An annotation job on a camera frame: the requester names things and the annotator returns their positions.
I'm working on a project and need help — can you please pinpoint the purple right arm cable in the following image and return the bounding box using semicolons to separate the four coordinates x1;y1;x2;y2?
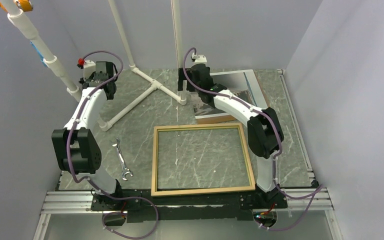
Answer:
182;47;325;232

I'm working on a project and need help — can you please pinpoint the landscape photo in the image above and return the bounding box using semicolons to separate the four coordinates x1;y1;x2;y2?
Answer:
190;69;269;124

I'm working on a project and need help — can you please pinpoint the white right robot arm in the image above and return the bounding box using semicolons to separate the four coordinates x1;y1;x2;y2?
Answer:
178;63;284;208

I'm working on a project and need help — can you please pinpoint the silver open-end wrench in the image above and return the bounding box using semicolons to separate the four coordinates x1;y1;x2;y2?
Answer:
112;138;134;181

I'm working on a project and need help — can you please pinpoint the light wooden picture frame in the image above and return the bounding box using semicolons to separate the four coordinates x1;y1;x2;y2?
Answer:
151;123;256;197

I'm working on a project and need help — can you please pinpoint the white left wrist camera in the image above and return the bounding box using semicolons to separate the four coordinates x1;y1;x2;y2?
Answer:
77;58;96;80

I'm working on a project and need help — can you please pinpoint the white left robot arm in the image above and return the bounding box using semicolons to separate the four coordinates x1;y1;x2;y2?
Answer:
51;59;124;210

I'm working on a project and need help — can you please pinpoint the blue pipe fitting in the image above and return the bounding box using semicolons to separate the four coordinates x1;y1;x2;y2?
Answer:
30;42;48;68

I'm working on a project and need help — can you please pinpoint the orange pipe fitting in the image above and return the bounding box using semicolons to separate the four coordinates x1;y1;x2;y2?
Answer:
0;0;34;13

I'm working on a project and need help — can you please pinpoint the white PVC pipe stand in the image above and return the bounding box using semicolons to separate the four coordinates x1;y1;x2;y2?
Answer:
0;0;188;132

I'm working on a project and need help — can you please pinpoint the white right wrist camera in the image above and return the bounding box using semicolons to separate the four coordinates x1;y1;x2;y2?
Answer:
191;54;208;65

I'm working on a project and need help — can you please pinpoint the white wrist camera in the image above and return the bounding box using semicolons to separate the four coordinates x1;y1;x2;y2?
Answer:
77;58;96;80
191;54;208;65

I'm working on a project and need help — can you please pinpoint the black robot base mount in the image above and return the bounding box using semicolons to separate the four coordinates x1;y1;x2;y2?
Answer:
90;189;288;223

